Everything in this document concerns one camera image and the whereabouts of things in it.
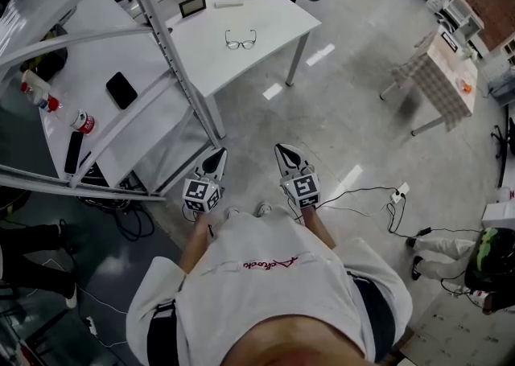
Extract black smartphone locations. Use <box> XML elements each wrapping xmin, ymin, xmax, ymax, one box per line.
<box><xmin>105</xmin><ymin>71</ymin><xmax>139</xmax><ymax>111</ymax></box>

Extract person's left forearm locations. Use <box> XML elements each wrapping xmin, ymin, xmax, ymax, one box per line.
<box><xmin>178</xmin><ymin>210</ymin><xmax>215</xmax><ymax>275</ymax></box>

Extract person's right forearm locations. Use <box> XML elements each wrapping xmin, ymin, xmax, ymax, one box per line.
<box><xmin>299</xmin><ymin>205</ymin><xmax>337</xmax><ymax>252</ymax></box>

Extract small dark picture frame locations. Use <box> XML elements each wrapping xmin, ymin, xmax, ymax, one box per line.
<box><xmin>178</xmin><ymin>0</ymin><xmax>208</xmax><ymax>19</ymax></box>

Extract white shelf unit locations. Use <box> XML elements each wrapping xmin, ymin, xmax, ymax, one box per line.
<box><xmin>425</xmin><ymin>0</ymin><xmax>485</xmax><ymax>42</ymax></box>

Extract plastic bottle with red cap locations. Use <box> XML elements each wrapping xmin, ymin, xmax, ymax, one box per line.
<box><xmin>19</xmin><ymin>69</ymin><xmax>61</xmax><ymax>113</ymax></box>

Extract black chair base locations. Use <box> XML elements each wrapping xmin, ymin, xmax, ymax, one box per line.
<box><xmin>489</xmin><ymin>116</ymin><xmax>515</xmax><ymax>189</ymax></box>

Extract white workbench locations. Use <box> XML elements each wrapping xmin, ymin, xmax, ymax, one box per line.
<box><xmin>38</xmin><ymin>0</ymin><xmax>202</xmax><ymax>192</ymax></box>

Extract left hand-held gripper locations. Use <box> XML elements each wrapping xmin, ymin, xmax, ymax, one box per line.
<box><xmin>181</xmin><ymin>146</ymin><xmax>229</xmax><ymax>215</ymax></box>

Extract white metal shelving frame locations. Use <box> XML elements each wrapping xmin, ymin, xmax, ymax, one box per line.
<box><xmin>0</xmin><ymin>0</ymin><xmax>229</xmax><ymax>201</ymax></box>

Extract person's white shirt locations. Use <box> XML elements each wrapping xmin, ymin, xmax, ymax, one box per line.
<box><xmin>126</xmin><ymin>206</ymin><xmax>414</xmax><ymax>366</ymax></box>

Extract table with checkered cloth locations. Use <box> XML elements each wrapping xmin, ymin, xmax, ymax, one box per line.
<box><xmin>380</xmin><ymin>28</ymin><xmax>480</xmax><ymax>137</ymax></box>

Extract slim black remote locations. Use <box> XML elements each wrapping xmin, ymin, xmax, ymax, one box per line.
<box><xmin>64</xmin><ymin>130</ymin><xmax>84</xmax><ymax>175</ymax></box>

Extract black bag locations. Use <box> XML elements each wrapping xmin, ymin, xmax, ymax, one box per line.
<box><xmin>19</xmin><ymin>24</ymin><xmax>68</xmax><ymax>82</ymax></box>

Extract black power cable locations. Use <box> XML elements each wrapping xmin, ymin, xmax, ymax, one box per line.
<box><xmin>321</xmin><ymin>186</ymin><xmax>484</xmax><ymax>241</ymax></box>

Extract black framed glasses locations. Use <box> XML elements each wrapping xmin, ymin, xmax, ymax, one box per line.
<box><xmin>224</xmin><ymin>28</ymin><xmax>258</xmax><ymax>51</ymax></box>

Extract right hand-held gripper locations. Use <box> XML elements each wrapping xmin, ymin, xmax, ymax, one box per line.
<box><xmin>274</xmin><ymin>142</ymin><xmax>321</xmax><ymax>210</ymax></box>

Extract white square table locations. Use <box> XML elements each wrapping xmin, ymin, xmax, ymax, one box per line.
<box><xmin>163</xmin><ymin>0</ymin><xmax>323</xmax><ymax>140</ymax></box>

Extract bundle of black cables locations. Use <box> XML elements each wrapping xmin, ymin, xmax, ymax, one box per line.
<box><xmin>76</xmin><ymin>177</ymin><xmax>156</xmax><ymax>243</ymax></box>

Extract white box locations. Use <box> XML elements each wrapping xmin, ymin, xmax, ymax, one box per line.
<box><xmin>480</xmin><ymin>199</ymin><xmax>515</xmax><ymax>231</ymax></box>

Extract red and white cup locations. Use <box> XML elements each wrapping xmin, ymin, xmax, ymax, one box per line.
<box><xmin>70</xmin><ymin>109</ymin><xmax>97</xmax><ymax>135</ymax></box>

